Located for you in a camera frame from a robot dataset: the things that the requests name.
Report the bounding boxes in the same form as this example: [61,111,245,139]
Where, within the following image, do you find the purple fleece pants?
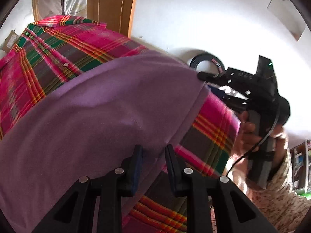
[1,50,210,232]

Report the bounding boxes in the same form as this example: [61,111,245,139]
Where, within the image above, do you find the floral sleeve right forearm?
[233,150,310,232]

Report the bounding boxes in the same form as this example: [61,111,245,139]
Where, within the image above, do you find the person right hand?
[230,111,288,180]

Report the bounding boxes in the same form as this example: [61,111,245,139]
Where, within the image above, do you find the pink green plaid bedsheet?
[1,16,239,232]

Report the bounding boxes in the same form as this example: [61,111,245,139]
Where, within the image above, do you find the wooden door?
[87,0,136,37]

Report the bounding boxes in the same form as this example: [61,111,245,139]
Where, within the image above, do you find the brown cardboard box with label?
[1,30,19,53]

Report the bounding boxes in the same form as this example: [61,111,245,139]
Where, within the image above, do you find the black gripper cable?
[225,101,281,175]

